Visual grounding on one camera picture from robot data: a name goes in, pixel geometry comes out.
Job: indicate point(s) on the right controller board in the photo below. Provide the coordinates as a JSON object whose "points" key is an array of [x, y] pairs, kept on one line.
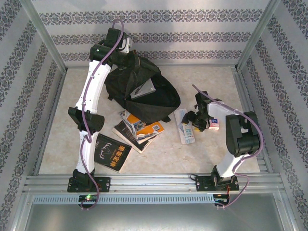
{"points": [[221, 198]]}

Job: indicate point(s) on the white and blue ruler pack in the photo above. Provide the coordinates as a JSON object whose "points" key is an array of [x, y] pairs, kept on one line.
{"points": [[186, 134]]}

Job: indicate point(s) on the black fabric backpack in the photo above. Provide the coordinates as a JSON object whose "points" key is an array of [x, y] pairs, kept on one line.
{"points": [[158, 106]]}

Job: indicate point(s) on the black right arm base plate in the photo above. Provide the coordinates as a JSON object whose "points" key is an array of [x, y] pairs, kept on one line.
{"points": [[202, 184]]}

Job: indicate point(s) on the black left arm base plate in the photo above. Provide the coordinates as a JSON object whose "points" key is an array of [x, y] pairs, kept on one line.
{"points": [[103, 184]]}

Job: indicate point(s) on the left controller board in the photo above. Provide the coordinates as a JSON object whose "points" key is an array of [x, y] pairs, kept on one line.
{"points": [[88, 198]]}

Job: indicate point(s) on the black book with gold print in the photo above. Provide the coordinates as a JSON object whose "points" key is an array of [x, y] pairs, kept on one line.
{"points": [[113, 156]]}

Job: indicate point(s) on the grey metal front panel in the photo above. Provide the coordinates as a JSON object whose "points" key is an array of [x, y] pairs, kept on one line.
{"points": [[154, 219]]}

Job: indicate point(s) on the orange book with torn cover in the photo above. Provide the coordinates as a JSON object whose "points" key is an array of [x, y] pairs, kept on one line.
{"points": [[154, 127]]}

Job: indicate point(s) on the controller board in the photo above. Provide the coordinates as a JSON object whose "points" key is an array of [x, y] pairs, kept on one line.
{"points": [[221, 198], [88, 198]]}

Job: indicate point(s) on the aluminium side rail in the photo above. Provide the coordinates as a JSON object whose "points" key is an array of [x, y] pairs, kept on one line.
{"points": [[246, 96], [57, 96]]}

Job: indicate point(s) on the dark paperback book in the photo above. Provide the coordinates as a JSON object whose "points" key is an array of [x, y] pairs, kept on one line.
{"points": [[121, 131]]}

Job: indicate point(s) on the aluminium rear rail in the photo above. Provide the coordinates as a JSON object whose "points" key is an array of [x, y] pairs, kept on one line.
{"points": [[149, 65]]}

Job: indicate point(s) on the aluminium frame post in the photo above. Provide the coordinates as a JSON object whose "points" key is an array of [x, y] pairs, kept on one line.
{"points": [[43, 36], [257, 33]]}

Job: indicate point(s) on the small red and white tissue pack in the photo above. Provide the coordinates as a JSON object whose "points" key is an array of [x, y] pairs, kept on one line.
{"points": [[214, 124]]}

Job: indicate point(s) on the aluminium mounting rail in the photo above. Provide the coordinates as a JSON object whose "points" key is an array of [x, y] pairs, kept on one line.
{"points": [[149, 183]]}

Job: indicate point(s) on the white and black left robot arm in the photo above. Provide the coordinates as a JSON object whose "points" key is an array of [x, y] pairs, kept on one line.
{"points": [[95, 84]]}

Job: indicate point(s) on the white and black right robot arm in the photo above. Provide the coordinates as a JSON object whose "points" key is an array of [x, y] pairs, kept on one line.
{"points": [[243, 137]]}

